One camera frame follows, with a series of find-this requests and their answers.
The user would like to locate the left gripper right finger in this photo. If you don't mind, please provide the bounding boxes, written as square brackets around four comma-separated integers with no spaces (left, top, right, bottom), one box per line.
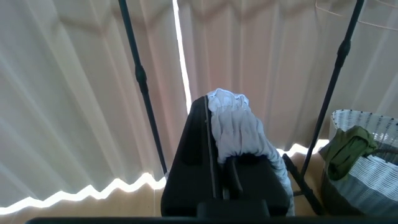
[221,154,290,217]

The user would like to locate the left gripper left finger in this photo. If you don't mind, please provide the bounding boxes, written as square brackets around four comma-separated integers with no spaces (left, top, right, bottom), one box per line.
[160,95,223,217]

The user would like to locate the pale grey shorts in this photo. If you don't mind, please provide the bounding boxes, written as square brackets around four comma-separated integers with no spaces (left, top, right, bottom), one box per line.
[206,88,295,217]

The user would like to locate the green long-sleeved shirt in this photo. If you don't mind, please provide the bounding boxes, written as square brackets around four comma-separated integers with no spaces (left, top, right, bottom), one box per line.
[318,125,379,181]

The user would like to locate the black clothes rack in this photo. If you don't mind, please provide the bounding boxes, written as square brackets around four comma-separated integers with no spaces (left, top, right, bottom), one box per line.
[118,0,365,216]

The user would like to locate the white laundry basket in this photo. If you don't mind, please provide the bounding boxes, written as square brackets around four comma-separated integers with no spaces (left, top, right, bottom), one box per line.
[320,108,398,217]

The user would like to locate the beige curtain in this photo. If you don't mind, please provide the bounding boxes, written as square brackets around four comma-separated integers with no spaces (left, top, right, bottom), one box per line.
[0,0,398,215]

